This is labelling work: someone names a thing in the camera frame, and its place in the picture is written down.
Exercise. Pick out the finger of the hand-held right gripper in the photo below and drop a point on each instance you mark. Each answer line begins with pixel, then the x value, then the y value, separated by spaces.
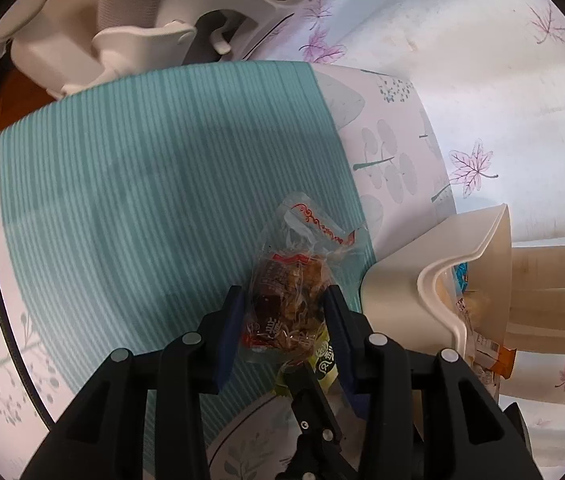
pixel 310 410

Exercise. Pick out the white orange snack packet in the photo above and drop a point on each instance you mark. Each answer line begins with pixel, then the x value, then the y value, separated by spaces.
pixel 500 360

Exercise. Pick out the clear nut snack packet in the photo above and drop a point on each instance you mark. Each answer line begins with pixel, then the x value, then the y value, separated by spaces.
pixel 287 285

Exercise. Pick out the grey office chair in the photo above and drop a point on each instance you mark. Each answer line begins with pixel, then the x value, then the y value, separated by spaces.
pixel 127 50

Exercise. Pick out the blue snack packet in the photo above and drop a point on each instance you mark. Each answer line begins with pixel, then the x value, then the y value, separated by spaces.
pixel 462 277

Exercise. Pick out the maple leaf print curtain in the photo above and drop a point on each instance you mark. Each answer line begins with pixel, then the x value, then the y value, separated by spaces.
pixel 487 60

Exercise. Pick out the green snack packet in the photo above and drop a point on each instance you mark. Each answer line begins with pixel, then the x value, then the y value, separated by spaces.
pixel 325 362

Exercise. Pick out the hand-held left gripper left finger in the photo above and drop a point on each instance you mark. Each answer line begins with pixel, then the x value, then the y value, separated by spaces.
pixel 227 340

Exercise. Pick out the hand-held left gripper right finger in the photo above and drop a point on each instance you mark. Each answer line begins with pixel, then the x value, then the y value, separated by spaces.
pixel 340 340

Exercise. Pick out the white plastic storage box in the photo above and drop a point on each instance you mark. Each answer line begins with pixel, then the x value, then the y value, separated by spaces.
pixel 397 285

